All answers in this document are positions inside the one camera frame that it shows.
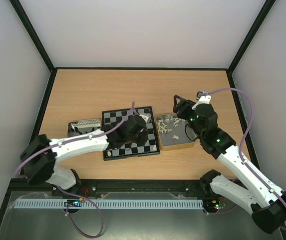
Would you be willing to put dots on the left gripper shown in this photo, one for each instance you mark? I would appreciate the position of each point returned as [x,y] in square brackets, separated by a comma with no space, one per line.
[142,140]

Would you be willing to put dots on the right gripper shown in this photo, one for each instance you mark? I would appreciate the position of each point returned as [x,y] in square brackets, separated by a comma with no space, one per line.
[182,107]

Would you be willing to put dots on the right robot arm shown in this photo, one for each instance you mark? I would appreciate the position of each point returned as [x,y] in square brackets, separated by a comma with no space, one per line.
[258,196]

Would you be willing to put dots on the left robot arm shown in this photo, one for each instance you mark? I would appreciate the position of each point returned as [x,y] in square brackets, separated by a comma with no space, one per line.
[40,160]

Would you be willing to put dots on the gold tin with white pieces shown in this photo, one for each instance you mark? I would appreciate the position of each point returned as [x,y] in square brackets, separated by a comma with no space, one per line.
[174,133]

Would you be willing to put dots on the tin tray with black pieces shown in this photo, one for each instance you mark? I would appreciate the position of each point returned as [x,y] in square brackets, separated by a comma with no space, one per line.
[83,127]

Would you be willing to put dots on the black silver chessboard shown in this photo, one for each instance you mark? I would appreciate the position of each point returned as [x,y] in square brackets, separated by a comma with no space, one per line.
[131,150]

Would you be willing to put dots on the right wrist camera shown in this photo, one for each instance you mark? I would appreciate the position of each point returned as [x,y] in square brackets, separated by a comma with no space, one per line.
[201,93]

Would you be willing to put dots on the light blue cable duct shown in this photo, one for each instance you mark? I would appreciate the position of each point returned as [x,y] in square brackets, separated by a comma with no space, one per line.
[111,204]

